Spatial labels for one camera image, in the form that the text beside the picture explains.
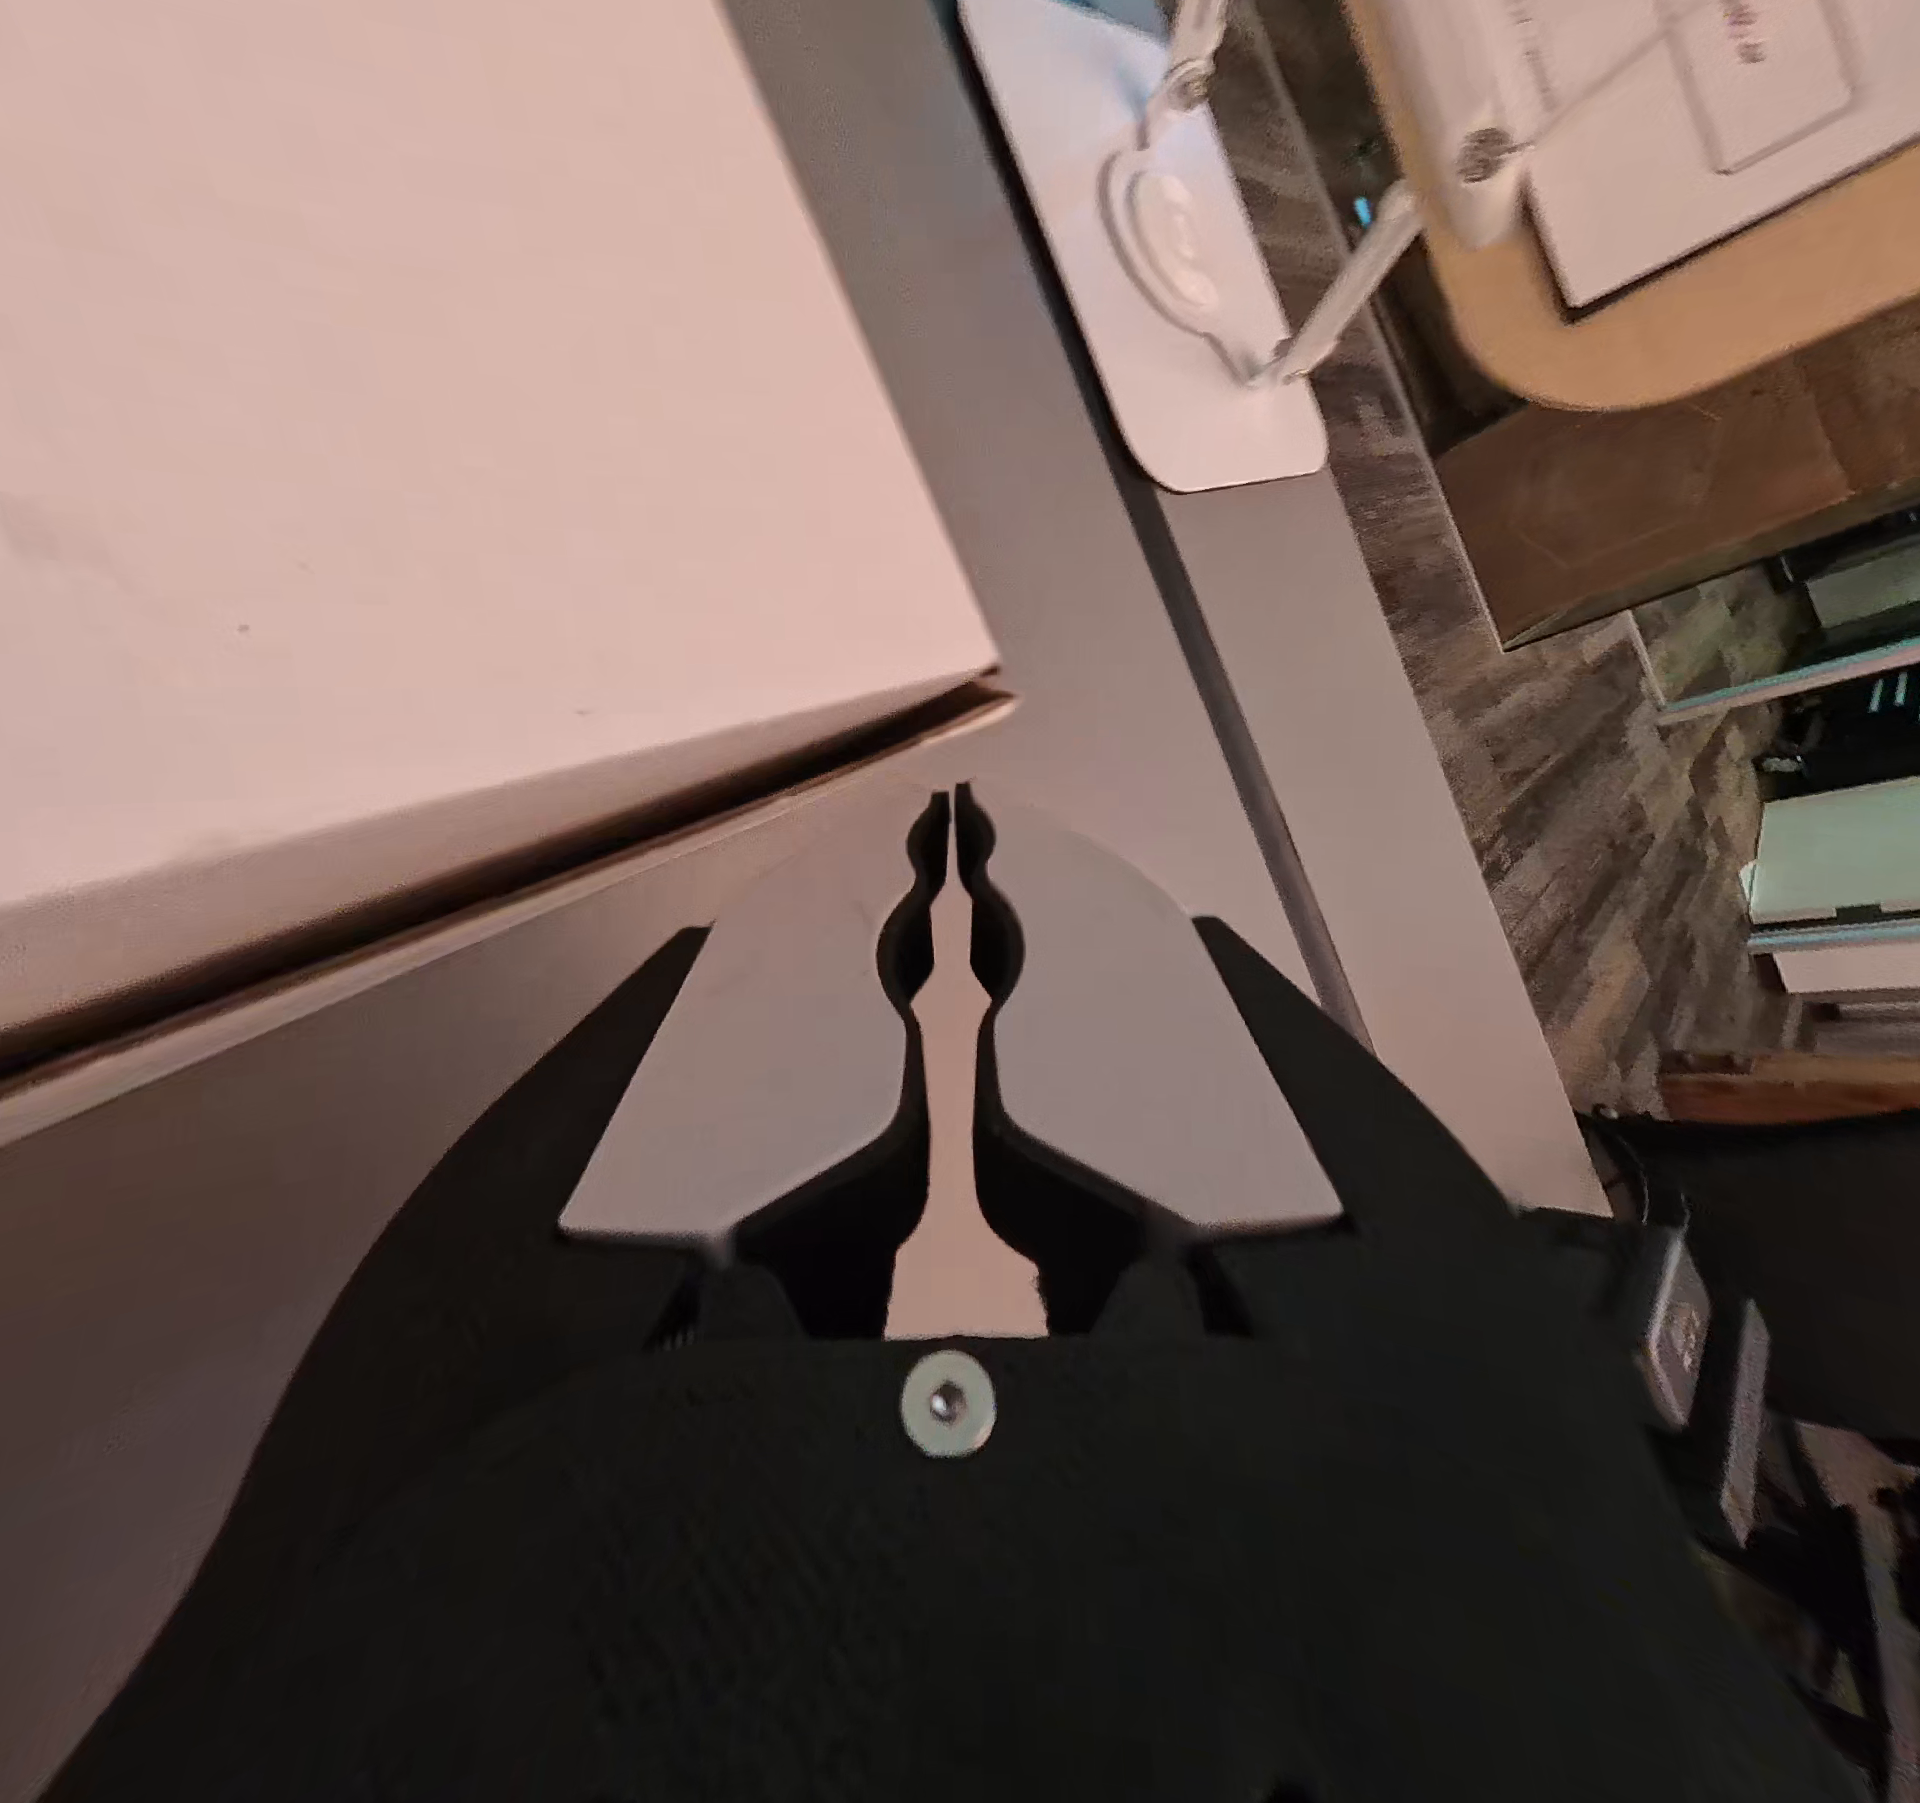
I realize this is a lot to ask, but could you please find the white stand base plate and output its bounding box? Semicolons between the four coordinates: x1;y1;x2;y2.
955;0;1332;495

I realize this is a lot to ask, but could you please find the black power adapter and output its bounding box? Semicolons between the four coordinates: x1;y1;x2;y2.
1625;1221;1782;1541

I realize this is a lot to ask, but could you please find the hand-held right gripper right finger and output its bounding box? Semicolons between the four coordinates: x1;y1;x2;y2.
953;782;1345;1339

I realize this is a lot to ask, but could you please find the brown wooden cabinet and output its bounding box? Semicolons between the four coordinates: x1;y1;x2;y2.
1442;360;1920;653

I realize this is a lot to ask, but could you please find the wood-rimmed white screen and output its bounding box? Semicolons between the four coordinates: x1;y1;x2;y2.
1303;0;1920;413

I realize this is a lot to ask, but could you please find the white cardboard box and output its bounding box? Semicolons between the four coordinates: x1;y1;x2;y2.
0;0;1017;1084

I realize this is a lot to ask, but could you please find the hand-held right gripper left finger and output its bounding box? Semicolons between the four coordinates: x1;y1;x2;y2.
559;788;955;1339

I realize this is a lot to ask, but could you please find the white storage shelf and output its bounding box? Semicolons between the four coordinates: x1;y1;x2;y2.
1739;782;1920;997

